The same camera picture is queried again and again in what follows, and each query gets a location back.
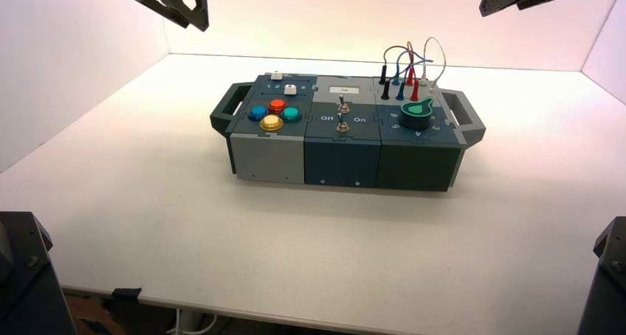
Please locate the metal toggle switch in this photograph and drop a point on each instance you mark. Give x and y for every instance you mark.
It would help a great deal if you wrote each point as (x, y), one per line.
(342, 126)
(343, 106)

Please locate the black table clamp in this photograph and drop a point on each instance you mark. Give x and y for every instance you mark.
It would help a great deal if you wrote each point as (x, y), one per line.
(126, 293)

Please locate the white slider cap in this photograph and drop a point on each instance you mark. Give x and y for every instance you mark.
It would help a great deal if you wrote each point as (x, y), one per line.
(290, 89)
(277, 75)

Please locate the grey and blue control box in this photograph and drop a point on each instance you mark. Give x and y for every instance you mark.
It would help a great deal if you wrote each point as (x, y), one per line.
(342, 161)

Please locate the green rotary knob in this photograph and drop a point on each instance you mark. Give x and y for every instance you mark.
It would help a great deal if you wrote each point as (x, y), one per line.
(416, 116)

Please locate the teal push button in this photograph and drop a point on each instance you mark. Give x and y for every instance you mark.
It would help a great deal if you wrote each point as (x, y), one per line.
(291, 114)

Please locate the blue push button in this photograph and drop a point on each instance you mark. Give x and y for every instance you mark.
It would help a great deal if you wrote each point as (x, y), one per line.
(258, 113)

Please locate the yellow push button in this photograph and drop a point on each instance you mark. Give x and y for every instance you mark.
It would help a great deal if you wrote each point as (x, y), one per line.
(271, 123)

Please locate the red push button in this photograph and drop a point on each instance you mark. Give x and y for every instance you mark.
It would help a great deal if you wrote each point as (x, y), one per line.
(277, 106)

